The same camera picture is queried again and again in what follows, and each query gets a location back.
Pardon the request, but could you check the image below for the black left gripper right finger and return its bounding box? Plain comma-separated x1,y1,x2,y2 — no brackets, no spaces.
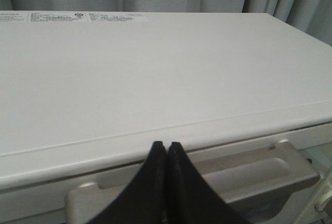
165,142,248,223

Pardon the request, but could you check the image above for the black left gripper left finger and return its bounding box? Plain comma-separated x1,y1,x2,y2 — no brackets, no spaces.
88,141,167,223

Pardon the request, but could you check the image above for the oven door with glass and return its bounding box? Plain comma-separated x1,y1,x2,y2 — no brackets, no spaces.
1,123,331,223

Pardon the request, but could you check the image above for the white Toshiba toaster oven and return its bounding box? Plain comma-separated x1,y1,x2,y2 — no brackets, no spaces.
1,10,331,223

